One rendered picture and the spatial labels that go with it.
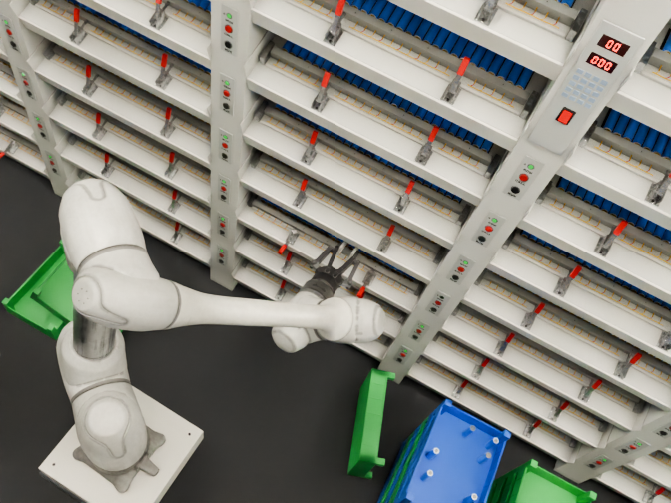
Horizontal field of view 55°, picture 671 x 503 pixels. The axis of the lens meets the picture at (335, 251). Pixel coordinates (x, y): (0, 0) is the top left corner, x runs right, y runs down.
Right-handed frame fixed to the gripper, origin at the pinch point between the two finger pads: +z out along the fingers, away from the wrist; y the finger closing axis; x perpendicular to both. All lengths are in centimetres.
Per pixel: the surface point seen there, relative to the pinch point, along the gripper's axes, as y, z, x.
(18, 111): 126, 4, 24
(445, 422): -48, -21, 22
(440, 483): -54, -37, 26
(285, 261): 18.2, 3.9, 23.7
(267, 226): 25.9, -0.9, 8.2
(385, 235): -8.1, -2.2, -13.1
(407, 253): -15.9, -3.3, -11.8
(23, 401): 69, -59, 73
